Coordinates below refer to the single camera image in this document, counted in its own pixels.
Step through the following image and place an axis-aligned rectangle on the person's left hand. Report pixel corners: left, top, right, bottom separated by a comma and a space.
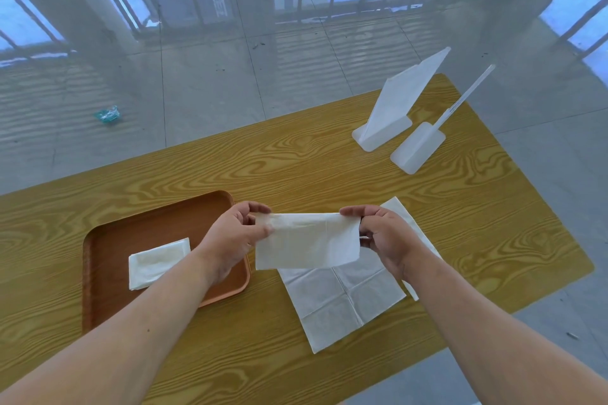
194, 201, 274, 286

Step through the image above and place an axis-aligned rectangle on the white plastic upright stand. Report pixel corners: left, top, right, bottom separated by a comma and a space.
351, 46, 452, 153
390, 63, 497, 176

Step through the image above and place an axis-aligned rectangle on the grey metal window railing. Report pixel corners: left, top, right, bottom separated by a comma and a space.
0, 0, 608, 68

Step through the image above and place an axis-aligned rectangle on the brown wooden tray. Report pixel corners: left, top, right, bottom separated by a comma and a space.
82, 190, 251, 335

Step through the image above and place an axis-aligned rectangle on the person's left forearm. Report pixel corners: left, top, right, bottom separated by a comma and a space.
0, 247, 222, 405

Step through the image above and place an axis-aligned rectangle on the teal crumpled wrapper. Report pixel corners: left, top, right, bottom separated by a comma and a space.
93, 105, 120, 125

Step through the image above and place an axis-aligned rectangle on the white paper napkin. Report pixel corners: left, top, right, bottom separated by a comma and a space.
255, 212, 363, 271
277, 247, 408, 355
128, 237, 192, 292
379, 196, 443, 302

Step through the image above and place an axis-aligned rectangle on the person's right hand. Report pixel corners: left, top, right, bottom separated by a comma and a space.
339, 204, 428, 282

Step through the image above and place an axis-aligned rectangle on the person's right forearm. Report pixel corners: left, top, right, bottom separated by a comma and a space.
398, 247, 608, 405

